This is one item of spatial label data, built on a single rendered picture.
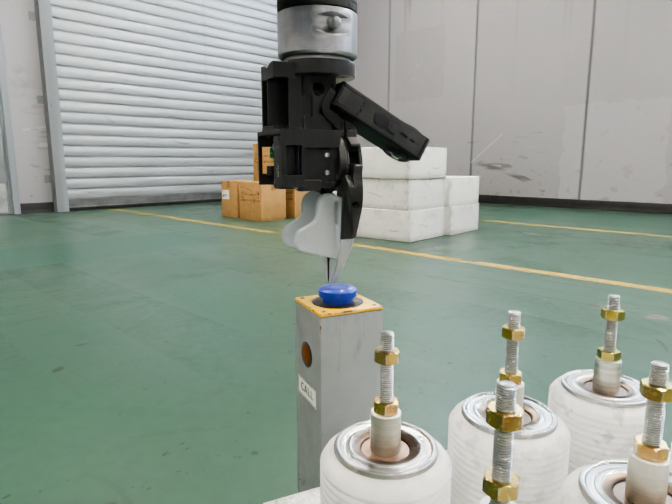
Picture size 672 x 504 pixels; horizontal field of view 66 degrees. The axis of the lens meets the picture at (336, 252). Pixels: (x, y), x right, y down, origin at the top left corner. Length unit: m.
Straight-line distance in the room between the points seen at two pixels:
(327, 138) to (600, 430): 0.35
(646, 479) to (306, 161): 0.34
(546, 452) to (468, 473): 0.06
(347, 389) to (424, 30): 6.24
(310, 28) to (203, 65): 5.69
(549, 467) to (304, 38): 0.40
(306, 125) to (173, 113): 5.42
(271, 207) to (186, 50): 2.54
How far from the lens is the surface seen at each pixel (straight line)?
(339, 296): 0.52
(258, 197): 4.04
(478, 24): 6.28
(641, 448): 0.38
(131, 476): 0.88
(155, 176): 5.78
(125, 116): 5.67
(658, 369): 0.37
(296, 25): 0.50
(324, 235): 0.50
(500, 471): 0.30
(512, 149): 5.90
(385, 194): 3.05
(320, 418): 0.54
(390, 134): 0.52
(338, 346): 0.52
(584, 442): 0.53
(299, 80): 0.49
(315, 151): 0.48
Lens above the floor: 0.46
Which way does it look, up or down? 10 degrees down
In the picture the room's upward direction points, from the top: straight up
